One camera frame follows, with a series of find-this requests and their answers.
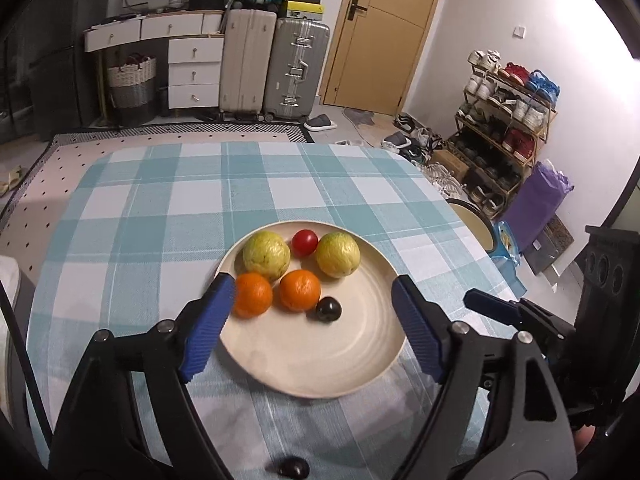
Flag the round stool with dark rim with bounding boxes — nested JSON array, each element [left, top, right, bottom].
[[445, 199, 496, 252]]

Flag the dark patterned floor mat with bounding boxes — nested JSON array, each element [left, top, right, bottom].
[[525, 215, 575, 276]]

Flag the beige suitcase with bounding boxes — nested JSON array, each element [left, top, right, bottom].
[[220, 8, 277, 115]]

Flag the shoe rack with shoes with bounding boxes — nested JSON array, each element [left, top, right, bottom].
[[454, 50, 561, 218]]

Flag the blue snack bag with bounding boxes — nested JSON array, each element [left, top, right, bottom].
[[492, 221, 526, 296]]

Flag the purple bag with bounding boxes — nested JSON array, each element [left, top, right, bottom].
[[500, 160, 575, 253]]

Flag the silver suitcase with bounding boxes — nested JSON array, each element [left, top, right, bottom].
[[263, 17, 331, 122]]

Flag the yellow-green guava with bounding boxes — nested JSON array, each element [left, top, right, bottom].
[[243, 230, 291, 281], [315, 231, 361, 278]]

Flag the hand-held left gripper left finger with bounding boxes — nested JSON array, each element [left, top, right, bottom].
[[47, 272, 236, 480]]

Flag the cream round plate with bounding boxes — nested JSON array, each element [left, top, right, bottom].
[[215, 220, 407, 400]]

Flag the dark grey fridge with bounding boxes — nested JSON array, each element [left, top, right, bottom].
[[25, 0, 108, 131]]

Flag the white dresser with drawers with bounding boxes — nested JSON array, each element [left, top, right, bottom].
[[83, 10, 226, 111]]

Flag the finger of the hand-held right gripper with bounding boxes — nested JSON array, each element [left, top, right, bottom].
[[463, 288, 577, 349]]

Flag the red cherry tomato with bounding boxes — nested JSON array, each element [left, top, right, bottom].
[[291, 229, 319, 257]]

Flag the dark purple plum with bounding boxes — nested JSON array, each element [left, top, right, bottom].
[[278, 457, 311, 480], [316, 296, 343, 322]]

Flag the wooden door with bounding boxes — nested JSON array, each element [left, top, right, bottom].
[[320, 0, 448, 116]]

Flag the beige sandals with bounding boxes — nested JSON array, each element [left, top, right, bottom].
[[0, 167, 23, 196]]

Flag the cardboard box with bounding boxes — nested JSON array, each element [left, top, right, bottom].
[[430, 149, 471, 181]]

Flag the grey floor cloth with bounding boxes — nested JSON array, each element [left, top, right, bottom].
[[342, 107, 376, 128]]

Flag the pile of shoes on floor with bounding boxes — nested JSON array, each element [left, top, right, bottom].
[[380, 112, 448, 166]]

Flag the woven laundry basket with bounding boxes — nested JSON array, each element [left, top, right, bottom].
[[107, 55, 157, 126]]

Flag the orange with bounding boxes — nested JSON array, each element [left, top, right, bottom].
[[232, 272, 274, 319], [279, 269, 322, 311]]

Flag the black cable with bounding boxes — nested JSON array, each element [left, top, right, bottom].
[[0, 280, 53, 441]]

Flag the yellow and black shoe box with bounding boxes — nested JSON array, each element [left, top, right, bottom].
[[280, 1, 325, 21]]

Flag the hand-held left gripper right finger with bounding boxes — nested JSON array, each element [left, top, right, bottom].
[[391, 275, 578, 480]]

